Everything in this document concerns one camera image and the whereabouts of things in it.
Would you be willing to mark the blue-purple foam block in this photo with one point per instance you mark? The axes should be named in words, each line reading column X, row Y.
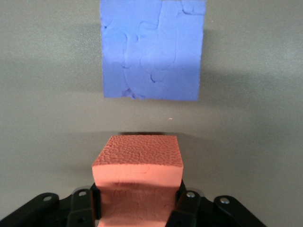
column 151, row 47

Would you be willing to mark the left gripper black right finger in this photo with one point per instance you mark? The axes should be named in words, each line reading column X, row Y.
column 189, row 210

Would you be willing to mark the orange foam block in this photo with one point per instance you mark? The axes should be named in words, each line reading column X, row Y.
column 137, row 184

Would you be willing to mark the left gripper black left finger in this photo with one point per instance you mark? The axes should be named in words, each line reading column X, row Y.
column 78, row 210

